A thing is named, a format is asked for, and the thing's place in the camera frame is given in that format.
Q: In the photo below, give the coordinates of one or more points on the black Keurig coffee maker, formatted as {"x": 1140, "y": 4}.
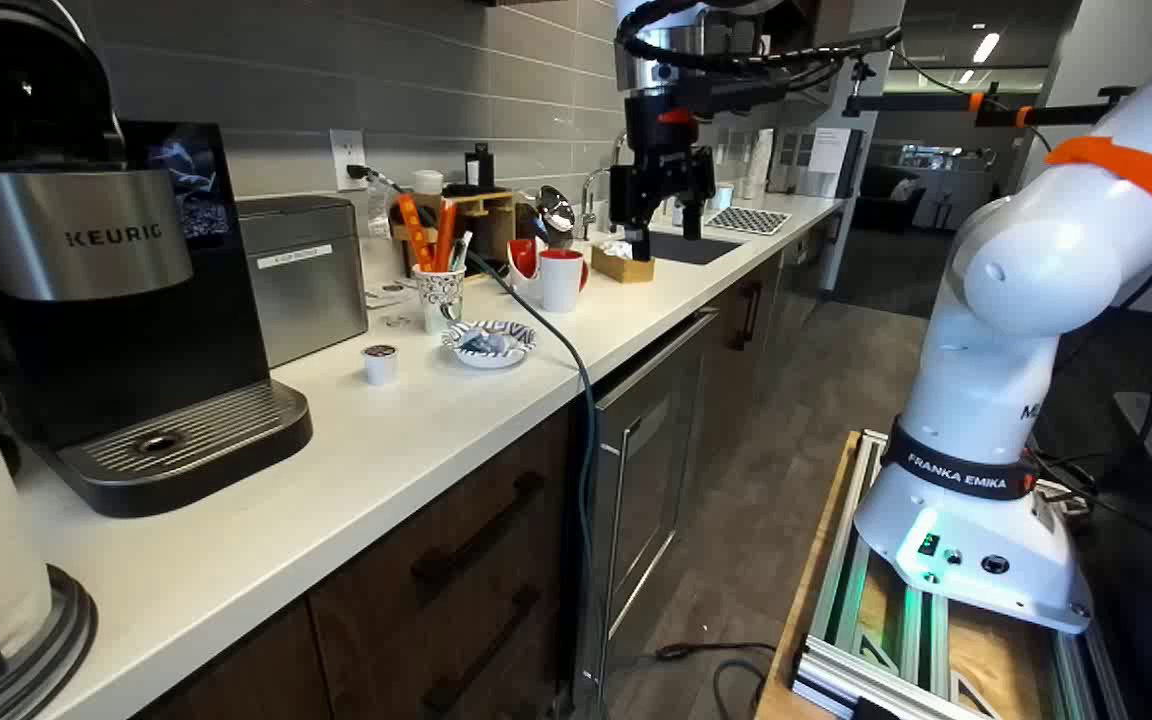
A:
{"x": 130, "y": 339}

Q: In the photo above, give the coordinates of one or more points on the wooden box of sugar packets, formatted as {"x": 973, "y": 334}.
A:
{"x": 621, "y": 270}

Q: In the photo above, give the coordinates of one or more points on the blue patterned small bowl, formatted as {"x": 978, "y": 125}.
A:
{"x": 491, "y": 346}

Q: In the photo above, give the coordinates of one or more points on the wall power outlet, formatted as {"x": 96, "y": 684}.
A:
{"x": 347, "y": 158}

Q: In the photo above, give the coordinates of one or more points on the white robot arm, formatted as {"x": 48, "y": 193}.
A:
{"x": 955, "y": 504}

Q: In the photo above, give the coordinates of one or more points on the wooden organizer rack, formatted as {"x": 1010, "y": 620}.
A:
{"x": 491, "y": 219}

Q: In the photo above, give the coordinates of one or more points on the silver spoon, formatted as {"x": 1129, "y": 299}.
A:
{"x": 460, "y": 252}

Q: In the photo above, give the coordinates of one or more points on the clear glass cup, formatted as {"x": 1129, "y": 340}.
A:
{"x": 441, "y": 299}

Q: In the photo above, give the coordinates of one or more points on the white mug red interior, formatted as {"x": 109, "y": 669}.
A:
{"x": 550, "y": 278}

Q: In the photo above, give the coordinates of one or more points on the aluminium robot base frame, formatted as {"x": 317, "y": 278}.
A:
{"x": 862, "y": 647}

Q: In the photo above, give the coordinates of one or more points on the silver metal box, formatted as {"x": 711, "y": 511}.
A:
{"x": 305, "y": 272}

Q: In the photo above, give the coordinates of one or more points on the orange packet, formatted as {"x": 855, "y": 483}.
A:
{"x": 412, "y": 230}

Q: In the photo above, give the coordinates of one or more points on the white coffee pod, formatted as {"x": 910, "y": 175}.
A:
{"x": 378, "y": 362}

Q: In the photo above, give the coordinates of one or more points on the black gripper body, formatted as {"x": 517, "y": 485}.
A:
{"x": 667, "y": 160}

